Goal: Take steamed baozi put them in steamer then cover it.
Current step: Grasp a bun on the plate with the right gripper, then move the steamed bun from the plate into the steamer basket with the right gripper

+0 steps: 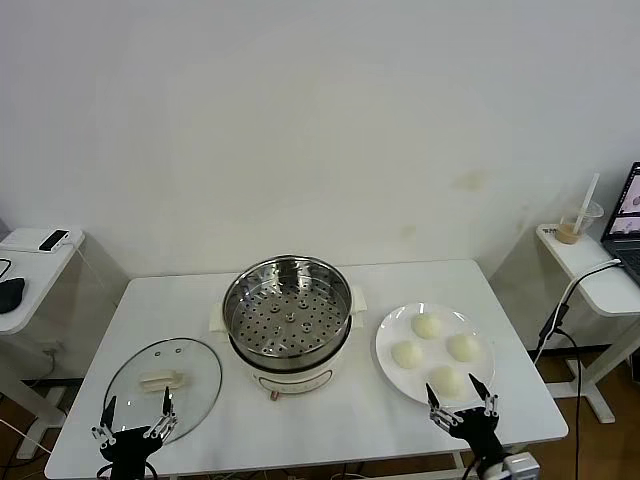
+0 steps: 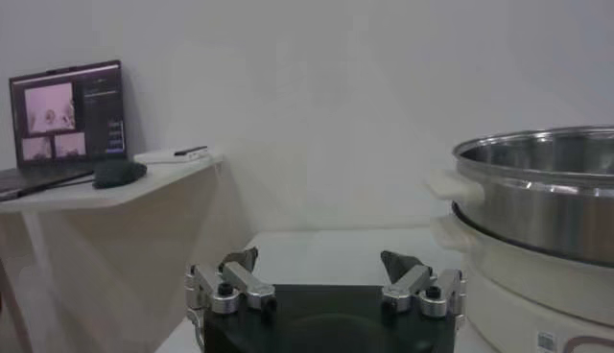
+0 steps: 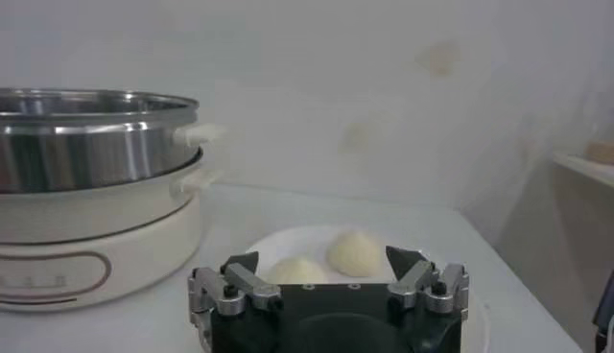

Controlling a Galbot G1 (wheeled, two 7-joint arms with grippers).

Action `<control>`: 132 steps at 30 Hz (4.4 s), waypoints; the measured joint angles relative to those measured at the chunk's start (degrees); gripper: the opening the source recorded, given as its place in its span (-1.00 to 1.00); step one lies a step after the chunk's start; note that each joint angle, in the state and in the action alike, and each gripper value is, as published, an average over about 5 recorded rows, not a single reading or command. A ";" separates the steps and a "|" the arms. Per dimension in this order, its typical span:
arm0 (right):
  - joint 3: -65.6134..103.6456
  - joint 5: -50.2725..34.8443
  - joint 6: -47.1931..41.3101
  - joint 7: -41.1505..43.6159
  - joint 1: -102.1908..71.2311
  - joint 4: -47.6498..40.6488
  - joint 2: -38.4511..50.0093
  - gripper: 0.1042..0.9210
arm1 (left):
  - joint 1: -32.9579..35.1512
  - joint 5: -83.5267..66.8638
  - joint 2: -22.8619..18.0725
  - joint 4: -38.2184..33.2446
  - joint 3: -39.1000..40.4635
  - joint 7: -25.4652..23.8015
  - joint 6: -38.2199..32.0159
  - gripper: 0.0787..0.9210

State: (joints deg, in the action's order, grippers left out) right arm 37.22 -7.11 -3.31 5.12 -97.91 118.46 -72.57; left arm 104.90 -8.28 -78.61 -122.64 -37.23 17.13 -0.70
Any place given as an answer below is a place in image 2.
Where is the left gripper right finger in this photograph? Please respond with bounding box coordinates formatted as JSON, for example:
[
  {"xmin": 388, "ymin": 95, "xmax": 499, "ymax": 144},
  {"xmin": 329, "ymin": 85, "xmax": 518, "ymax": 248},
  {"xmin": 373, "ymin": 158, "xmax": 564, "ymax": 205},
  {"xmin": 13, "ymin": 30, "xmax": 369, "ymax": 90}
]
[{"xmin": 380, "ymin": 249, "xmax": 466, "ymax": 318}]

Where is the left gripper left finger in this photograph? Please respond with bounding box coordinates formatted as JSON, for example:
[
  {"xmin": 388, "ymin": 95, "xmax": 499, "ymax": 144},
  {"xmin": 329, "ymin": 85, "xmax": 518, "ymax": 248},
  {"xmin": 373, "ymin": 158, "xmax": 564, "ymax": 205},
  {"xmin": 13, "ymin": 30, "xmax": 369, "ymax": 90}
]
[{"xmin": 184, "ymin": 247, "xmax": 278, "ymax": 316}]

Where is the stainless steel steamer pot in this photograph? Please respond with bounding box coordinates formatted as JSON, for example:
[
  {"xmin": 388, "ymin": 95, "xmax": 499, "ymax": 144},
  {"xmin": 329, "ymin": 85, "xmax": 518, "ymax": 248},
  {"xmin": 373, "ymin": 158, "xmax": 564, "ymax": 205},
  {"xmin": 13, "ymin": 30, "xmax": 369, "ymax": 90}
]
[{"xmin": 424, "ymin": 125, "xmax": 614, "ymax": 268}]

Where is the large white table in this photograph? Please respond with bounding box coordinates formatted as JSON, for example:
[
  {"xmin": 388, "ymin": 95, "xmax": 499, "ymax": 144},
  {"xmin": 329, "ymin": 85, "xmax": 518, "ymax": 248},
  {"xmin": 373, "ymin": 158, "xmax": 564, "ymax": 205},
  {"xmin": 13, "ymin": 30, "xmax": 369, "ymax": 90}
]
[{"xmin": 155, "ymin": 227, "xmax": 481, "ymax": 353}]

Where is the flat white box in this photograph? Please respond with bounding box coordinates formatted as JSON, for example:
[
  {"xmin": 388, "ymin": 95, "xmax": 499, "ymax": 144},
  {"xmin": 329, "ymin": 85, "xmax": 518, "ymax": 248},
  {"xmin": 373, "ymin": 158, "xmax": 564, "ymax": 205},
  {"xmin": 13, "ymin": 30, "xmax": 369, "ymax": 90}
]
[{"xmin": 132, "ymin": 147, "xmax": 211, "ymax": 165}]

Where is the white side table with phone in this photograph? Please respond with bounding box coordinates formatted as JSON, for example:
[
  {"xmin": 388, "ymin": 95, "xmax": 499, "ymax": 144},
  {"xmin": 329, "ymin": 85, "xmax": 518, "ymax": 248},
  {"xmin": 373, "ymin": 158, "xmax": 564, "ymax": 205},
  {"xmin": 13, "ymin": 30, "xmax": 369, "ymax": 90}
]
[{"xmin": 0, "ymin": 153, "xmax": 224, "ymax": 353}]

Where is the black cloth pouch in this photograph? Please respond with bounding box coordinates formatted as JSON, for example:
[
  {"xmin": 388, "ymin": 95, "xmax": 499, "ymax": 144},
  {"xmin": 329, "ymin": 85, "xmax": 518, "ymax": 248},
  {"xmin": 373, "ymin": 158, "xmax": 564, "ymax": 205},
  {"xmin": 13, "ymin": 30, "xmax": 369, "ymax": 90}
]
[{"xmin": 92, "ymin": 159, "xmax": 149, "ymax": 190}]

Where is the black laptop beside phone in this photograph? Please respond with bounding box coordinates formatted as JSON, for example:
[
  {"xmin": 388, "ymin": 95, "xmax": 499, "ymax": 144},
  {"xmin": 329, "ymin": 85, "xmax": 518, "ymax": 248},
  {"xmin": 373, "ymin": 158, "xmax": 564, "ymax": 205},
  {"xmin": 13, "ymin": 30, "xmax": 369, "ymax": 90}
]
[{"xmin": 0, "ymin": 59, "xmax": 129, "ymax": 202}]

